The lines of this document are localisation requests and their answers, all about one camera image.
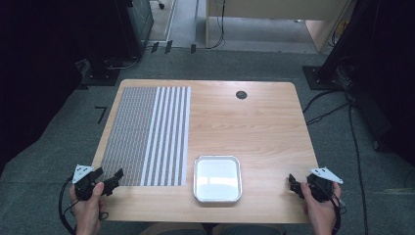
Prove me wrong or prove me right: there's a black stand with square base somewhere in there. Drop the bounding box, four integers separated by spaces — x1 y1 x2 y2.
77 0 145 87

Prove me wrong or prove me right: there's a grey striped woven placemat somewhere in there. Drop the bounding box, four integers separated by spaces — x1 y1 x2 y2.
99 86 192 187

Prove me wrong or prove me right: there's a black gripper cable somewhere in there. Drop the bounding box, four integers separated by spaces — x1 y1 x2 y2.
327 185 347 235
58 175 79 235

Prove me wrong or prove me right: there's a shallow white metal tray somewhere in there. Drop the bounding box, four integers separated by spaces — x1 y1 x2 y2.
193 155 243 204

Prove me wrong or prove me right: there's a light wooden desk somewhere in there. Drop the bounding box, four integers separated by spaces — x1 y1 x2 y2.
205 0 357 53

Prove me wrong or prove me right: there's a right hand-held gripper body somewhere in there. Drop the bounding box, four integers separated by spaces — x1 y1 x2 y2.
306 166 345 203

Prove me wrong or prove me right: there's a person's right hand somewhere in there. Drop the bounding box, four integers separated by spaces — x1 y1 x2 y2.
300 181 343 227

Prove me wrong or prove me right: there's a person's left hand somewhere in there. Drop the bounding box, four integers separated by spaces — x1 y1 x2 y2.
69 181 108 227

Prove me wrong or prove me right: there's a long black floor cable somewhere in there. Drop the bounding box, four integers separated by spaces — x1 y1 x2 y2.
346 97 370 235

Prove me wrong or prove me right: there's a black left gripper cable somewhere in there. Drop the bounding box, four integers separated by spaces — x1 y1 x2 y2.
58 175 79 235

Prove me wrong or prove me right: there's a black stand with flat base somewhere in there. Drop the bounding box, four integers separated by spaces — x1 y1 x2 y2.
301 0 361 91

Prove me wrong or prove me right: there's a pair of black floor cables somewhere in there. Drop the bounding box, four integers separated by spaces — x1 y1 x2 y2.
301 89 350 127

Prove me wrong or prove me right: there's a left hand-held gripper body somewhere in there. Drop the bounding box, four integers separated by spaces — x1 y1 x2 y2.
71 164 99 202

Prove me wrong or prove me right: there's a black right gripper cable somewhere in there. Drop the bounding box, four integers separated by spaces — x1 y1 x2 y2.
327 185 347 235

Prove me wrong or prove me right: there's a dark green cabinet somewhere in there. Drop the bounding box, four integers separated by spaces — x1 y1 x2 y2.
126 0 155 51

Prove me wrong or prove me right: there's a black hanging desk cable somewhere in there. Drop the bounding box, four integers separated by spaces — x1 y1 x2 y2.
208 0 227 51

